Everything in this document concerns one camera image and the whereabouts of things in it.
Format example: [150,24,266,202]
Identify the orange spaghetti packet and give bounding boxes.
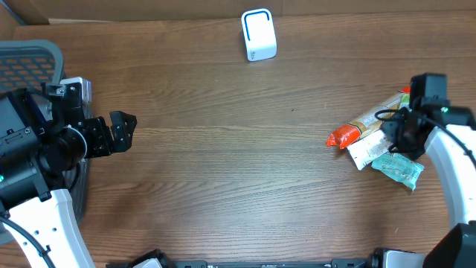
[326,86,411,150]

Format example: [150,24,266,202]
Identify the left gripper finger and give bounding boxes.
[109,111,137,153]
[60,77,91,108]

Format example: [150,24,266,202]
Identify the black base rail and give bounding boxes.
[106,248,428,268]

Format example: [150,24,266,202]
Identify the grey plastic mesh basket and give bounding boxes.
[1,39,91,223]

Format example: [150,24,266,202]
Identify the white tube gold cap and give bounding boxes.
[347,130,393,170]

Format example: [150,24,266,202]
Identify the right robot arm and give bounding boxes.
[369,73,475,268]

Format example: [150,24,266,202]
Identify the white barcode scanner stand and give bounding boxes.
[241,8,277,62]

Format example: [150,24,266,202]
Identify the teal wipes packet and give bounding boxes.
[371,153,425,191]

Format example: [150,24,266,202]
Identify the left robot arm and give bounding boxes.
[1,79,137,267]

